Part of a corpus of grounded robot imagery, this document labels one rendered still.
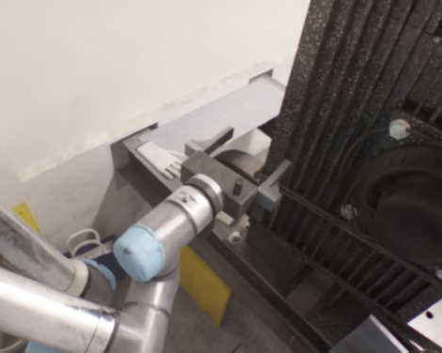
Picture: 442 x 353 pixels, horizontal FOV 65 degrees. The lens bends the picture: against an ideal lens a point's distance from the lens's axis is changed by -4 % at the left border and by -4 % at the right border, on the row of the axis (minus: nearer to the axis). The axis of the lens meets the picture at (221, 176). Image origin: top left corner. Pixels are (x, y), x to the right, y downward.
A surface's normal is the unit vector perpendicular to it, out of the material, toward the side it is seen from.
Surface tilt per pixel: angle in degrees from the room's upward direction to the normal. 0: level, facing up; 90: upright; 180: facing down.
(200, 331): 0
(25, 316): 41
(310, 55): 90
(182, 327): 0
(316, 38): 90
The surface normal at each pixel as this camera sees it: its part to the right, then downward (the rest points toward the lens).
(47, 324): 0.37, -0.04
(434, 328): 0.11, -0.66
